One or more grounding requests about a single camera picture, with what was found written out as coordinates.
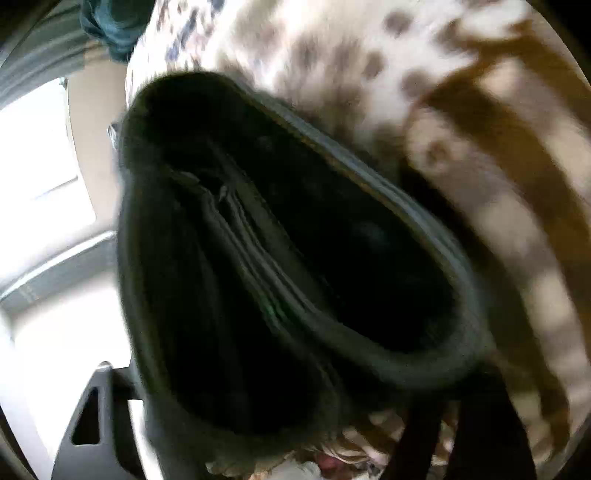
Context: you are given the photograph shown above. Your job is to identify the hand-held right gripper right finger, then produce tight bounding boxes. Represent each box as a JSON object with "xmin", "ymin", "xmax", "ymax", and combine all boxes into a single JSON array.
[{"xmin": 392, "ymin": 364, "xmax": 539, "ymax": 480}]

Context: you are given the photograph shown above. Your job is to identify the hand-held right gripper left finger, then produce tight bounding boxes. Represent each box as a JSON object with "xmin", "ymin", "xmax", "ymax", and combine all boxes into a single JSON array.
[{"xmin": 52, "ymin": 364, "xmax": 160, "ymax": 480}]

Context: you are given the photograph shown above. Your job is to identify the blue denim pants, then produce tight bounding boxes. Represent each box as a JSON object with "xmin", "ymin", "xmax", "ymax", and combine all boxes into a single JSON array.
[{"xmin": 113, "ymin": 70, "xmax": 497, "ymax": 480}]

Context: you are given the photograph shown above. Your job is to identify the printed blanket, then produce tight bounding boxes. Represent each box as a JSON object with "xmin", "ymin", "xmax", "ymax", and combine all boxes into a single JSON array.
[{"xmin": 124, "ymin": 0, "xmax": 591, "ymax": 480}]

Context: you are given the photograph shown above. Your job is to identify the dark teal cloth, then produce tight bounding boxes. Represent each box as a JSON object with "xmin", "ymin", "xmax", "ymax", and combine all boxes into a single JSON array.
[{"xmin": 79, "ymin": 0, "xmax": 155, "ymax": 62}]

